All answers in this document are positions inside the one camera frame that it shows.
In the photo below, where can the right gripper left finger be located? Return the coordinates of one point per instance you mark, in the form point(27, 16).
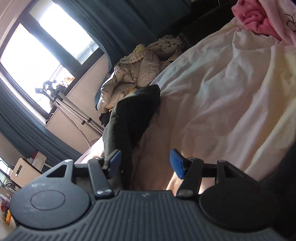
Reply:
point(100, 171)

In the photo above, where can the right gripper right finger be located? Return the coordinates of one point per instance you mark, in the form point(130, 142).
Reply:
point(189, 170)

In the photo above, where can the black trousers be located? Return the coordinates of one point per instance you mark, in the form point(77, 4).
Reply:
point(127, 124)

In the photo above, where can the white chair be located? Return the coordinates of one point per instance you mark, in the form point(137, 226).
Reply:
point(24, 173)

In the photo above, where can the left teal curtain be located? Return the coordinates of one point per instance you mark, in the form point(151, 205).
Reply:
point(28, 135)

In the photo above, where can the teal curtain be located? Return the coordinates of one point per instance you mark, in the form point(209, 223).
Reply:
point(28, 135)
point(119, 26)

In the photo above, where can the white bed sheet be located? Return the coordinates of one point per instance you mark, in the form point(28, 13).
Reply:
point(230, 97)

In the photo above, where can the white dressing table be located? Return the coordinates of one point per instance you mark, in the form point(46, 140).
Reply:
point(6, 196)

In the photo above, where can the beige puffer jacket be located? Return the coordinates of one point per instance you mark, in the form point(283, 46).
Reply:
point(138, 70)

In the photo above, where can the right teal curtain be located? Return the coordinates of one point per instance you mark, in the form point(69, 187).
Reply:
point(119, 26)

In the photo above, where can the pink fleece blanket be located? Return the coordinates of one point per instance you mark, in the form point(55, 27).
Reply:
point(274, 18)

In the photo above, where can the window with dark frame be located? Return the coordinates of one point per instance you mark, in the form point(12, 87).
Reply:
point(46, 44)

